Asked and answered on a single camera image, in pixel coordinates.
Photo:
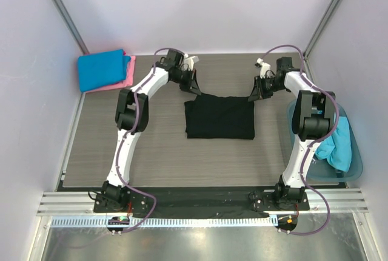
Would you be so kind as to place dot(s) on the white slotted cable duct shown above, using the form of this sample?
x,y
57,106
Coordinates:
x,y
121,222

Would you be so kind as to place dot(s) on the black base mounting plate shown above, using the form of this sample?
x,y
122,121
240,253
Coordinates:
x,y
229,202

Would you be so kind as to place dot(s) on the crumpled light blue t shirt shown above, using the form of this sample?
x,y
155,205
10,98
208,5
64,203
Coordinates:
x,y
337,149

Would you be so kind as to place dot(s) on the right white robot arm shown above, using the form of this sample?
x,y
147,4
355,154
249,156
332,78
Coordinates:
x,y
315,117

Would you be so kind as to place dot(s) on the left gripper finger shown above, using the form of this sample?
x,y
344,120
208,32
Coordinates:
x,y
185,87
194,87

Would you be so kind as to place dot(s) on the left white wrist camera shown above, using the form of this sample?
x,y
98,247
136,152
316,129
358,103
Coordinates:
x,y
189,62

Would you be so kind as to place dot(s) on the folded pink t shirt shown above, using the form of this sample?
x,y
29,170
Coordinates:
x,y
129,65

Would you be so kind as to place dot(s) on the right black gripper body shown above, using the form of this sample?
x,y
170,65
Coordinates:
x,y
259,85

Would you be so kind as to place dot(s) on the left aluminium corner post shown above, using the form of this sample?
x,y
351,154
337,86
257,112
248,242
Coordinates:
x,y
69,23

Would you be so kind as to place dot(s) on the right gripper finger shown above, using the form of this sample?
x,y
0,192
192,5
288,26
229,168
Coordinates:
x,y
255,93
265,95

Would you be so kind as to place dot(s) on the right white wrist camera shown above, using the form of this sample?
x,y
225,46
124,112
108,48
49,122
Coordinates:
x,y
263,67

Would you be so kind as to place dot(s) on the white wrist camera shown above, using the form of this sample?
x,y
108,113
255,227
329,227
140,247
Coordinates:
x,y
263,67
189,62

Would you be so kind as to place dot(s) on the aluminium corner post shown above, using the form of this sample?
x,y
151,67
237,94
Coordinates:
x,y
327,16
69,23

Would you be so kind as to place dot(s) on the black t shirt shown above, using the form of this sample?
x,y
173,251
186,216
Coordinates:
x,y
212,117

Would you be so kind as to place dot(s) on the folded blue t shirt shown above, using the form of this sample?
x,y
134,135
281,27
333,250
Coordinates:
x,y
102,69

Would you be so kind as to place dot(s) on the right aluminium corner post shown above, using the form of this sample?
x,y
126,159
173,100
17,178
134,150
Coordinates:
x,y
327,16

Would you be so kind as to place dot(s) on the aluminium frame rail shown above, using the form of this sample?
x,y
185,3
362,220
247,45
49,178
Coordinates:
x,y
79,203

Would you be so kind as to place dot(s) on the translucent blue plastic bin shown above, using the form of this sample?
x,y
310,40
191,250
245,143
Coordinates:
x,y
320,170

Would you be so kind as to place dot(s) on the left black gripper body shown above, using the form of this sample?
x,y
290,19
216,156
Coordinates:
x,y
183,76

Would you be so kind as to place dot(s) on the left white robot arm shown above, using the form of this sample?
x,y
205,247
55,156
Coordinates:
x,y
132,117

